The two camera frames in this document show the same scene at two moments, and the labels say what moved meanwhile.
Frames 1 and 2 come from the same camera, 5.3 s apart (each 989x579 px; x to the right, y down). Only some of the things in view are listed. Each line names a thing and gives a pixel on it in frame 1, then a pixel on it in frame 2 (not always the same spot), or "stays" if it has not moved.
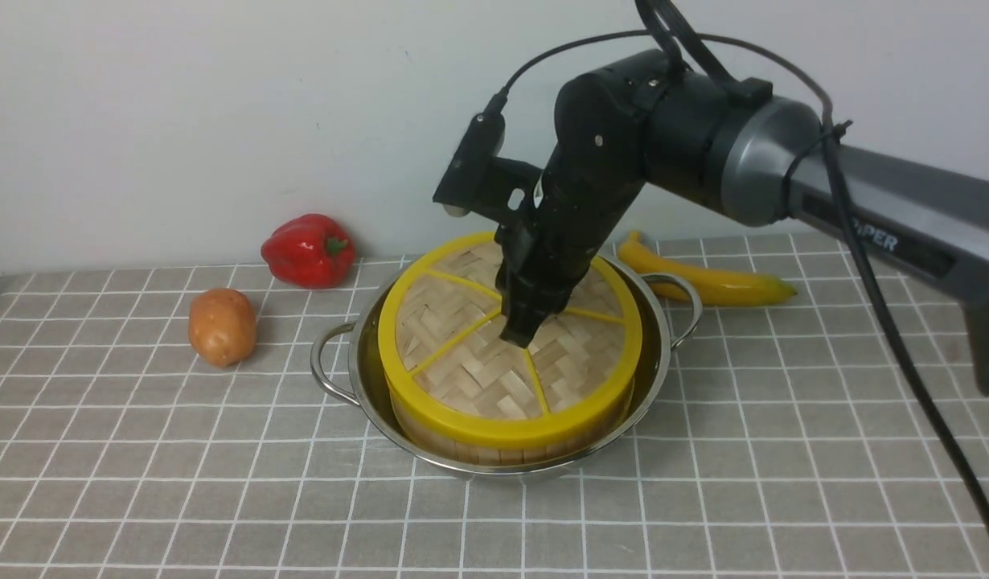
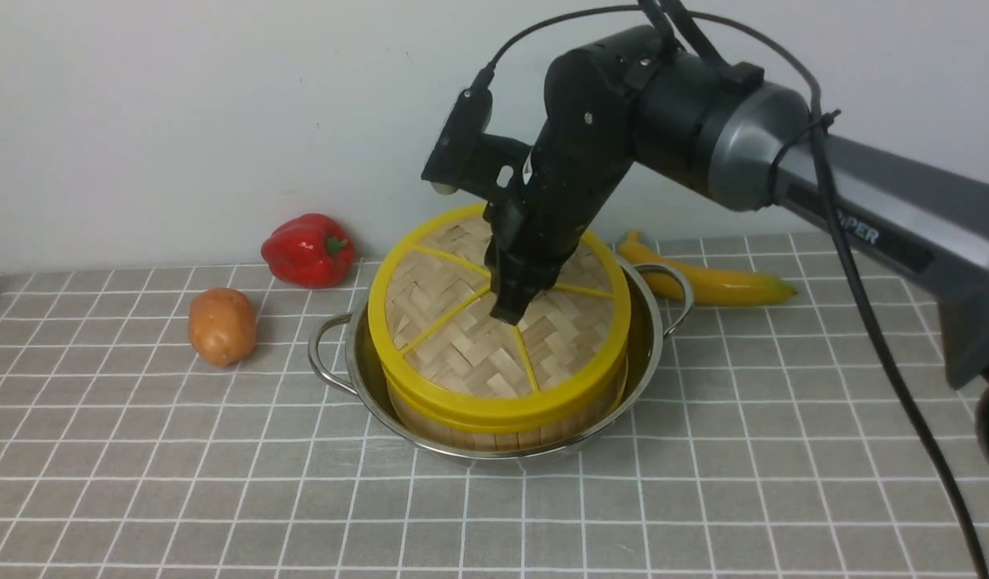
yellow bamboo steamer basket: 502,456 → 522,425
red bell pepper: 309,251 stays
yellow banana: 716,288 stays
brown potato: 222,326 stays
